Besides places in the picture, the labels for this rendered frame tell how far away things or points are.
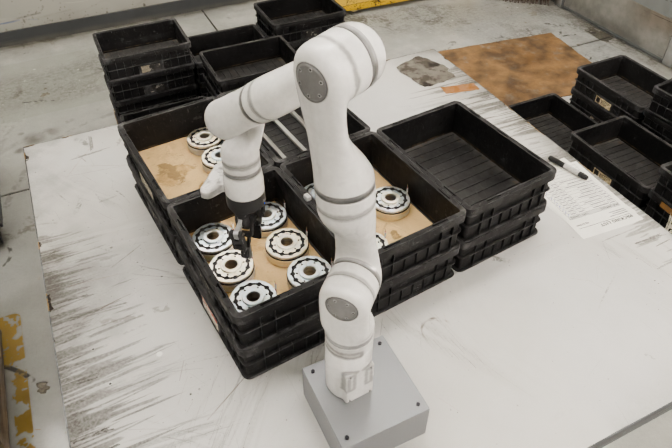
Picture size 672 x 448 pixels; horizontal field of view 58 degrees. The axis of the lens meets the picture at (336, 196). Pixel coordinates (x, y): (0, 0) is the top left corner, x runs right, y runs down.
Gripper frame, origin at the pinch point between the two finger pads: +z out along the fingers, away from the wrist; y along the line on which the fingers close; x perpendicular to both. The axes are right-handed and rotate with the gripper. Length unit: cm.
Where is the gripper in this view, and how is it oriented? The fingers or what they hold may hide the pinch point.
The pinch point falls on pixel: (251, 242)
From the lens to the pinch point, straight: 126.6
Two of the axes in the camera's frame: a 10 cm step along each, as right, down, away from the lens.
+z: 0.0, 7.6, 6.5
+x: -9.7, -1.5, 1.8
